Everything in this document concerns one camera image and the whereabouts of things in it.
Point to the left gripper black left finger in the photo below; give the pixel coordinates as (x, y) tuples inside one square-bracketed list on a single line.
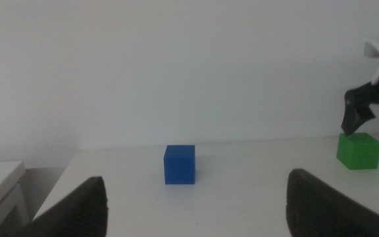
[(77, 214)]

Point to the green cube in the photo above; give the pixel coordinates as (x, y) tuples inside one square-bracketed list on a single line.
[(359, 153)]

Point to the blue cube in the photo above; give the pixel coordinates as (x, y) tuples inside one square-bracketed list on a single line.
[(179, 166)]

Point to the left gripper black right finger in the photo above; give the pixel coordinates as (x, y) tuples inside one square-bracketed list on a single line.
[(321, 214)]

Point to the white side shelf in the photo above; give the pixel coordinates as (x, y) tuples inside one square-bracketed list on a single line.
[(2, 187)]

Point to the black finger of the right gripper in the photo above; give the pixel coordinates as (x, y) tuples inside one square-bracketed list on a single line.
[(355, 112)]

